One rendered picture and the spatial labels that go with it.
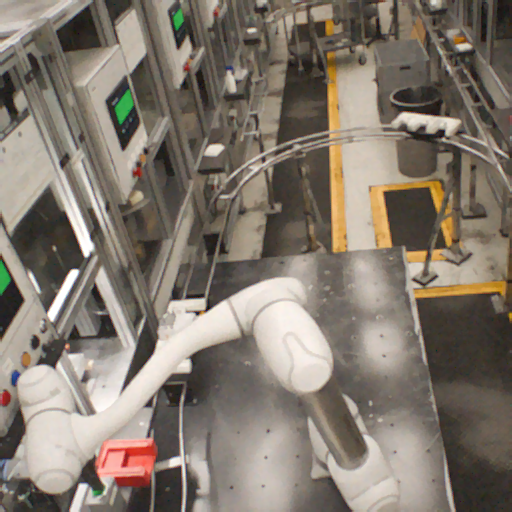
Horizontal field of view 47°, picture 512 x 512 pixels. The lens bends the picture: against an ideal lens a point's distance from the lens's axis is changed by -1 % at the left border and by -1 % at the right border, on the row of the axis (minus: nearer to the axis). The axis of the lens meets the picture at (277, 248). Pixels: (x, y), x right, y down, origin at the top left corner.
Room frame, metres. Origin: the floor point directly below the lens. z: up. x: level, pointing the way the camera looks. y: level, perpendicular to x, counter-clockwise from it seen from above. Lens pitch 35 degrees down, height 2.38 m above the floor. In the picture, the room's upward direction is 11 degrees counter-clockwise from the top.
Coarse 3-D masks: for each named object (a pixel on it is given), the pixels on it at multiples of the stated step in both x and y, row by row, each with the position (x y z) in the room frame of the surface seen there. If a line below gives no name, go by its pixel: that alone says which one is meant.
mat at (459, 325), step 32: (416, 288) 2.69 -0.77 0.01; (448, 288) 2.64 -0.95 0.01; (480, 288) 2.58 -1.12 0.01; (448, 320) 2.37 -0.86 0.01; (480, 320) 2.33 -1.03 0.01; (448, 352) 2.14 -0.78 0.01; (480, 352) 2.10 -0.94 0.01; (448, 384) 1.93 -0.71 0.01; (480, 384) 1.90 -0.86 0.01; (448, 416) 1.75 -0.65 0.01; (480, 416) 1.71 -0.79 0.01; (448, 448) 1.58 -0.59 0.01; (480, 448) 1.55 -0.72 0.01; (480, 480) 1.40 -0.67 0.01
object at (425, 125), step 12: (396, 120) 3.18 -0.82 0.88; (408, 120) 3.18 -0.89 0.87; (420, 120) 3.13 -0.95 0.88; (432, 120) 3.13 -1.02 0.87; (444, 120) 3.08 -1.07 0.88; (456, 120) 3.04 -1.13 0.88; (408, 132) 3.11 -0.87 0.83; (420, 132) 3.07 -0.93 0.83; (432, 132) 3.00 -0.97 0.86; (444, 132) 3.05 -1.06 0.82
